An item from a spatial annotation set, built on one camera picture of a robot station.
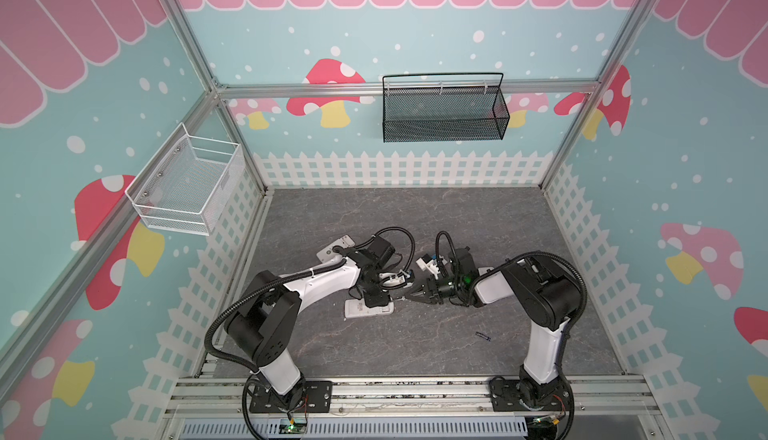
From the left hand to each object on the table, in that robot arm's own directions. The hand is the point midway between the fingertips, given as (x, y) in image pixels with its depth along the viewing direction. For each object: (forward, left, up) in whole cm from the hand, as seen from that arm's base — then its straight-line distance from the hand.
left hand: (379, 296), depth 89 cm
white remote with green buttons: (-3, +6, -1) cm, 7 cm away
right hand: (-1, -8, +2) cm, 9 cm away
